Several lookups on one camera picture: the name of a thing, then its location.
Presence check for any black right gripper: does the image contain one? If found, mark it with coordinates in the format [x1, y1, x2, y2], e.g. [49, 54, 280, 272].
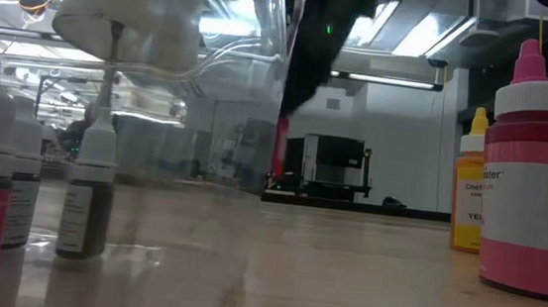
[280, 0, 392, 125]

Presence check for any red food coloring bottle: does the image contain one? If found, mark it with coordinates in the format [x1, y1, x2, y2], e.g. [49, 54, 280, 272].
[269, 116, 292, 179]

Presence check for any clear plastic container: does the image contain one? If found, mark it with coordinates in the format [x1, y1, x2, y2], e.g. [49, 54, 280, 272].
[0, 0, 308, 307]

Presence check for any yellow food coloring bottle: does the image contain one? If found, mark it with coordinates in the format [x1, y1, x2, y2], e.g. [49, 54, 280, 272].
[447, 105, 493, 255]

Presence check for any pink food coloring bottle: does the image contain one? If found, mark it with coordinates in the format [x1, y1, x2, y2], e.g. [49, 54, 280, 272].
[470, 36, 548, 302]

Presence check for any long ceiling light bar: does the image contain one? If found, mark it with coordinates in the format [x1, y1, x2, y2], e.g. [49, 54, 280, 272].
[328, 68, 445, 93]

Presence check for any black and white cabinet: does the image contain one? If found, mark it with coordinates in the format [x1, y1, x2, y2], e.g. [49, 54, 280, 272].
[280, 131, 378, 204]

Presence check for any black ceiling-mounted device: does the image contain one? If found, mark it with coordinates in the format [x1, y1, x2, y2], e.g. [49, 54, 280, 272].
[16, 0, 53, 19]

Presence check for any small black frame bracket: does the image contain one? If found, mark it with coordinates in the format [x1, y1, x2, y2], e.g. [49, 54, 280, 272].
[381, 195, 408, 210]

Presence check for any black aluminium table frame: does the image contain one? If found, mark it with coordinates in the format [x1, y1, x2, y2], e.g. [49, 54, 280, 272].
[260, 189, 453, 224]

